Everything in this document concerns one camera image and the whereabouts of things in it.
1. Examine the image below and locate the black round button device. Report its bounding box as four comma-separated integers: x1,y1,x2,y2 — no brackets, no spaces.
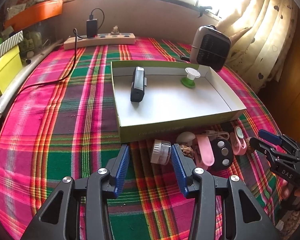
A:
210,138,234,171

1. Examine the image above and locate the short pink clip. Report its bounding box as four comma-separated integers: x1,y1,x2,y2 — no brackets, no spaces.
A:
230,126,247,155

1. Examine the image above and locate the white usb cable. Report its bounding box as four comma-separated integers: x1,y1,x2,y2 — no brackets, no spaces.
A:
202,129,230,142

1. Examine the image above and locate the long pink clip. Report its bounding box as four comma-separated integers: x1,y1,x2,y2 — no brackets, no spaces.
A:
195,134,215,170

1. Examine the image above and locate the small brown walnut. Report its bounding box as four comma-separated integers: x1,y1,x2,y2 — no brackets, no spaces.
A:
246,138,255,154

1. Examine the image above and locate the person's right hand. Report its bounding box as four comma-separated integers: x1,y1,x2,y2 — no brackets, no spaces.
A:
281,180,300,211

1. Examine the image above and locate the plaid pink green tablecloth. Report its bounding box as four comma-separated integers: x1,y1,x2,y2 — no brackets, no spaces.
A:
0,36,287,240

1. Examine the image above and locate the small beige plug figurine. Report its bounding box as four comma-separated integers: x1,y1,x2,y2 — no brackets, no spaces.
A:
111,25,120,35

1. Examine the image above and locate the grey black space heater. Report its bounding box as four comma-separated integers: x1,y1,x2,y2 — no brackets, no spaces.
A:
180,25,231,72

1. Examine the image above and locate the beige power strip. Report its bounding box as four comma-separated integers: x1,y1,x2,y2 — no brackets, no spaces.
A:
76,33,136,48

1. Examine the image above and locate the striped green box lid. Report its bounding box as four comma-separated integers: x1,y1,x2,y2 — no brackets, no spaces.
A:
0,30,24,58

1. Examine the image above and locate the yellow box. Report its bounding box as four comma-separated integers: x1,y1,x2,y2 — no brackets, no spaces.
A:
0,46,23,96

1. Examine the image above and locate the green white spool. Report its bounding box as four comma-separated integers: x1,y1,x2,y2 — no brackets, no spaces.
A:
181,67,200,88

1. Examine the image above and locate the black charger adapter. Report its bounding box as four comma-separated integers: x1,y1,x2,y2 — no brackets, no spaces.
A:
86,19,98,38

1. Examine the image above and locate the white mushroom knob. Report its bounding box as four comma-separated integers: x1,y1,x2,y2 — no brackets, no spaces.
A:
176,132,196,146

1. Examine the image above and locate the large brown walnut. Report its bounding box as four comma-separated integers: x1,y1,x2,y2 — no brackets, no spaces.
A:
179,144,194,159

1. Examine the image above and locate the cream heart curtain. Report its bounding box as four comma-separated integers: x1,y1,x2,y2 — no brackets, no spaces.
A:
216,0,298,93

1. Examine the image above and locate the black rectangular device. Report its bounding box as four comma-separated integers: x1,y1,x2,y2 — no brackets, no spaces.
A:
130,66,147,103

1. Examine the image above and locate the small white jar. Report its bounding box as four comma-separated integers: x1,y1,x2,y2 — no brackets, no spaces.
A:
151,139,171,165

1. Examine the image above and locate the orange tray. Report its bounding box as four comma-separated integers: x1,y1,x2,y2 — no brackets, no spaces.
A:
4,0,63,31

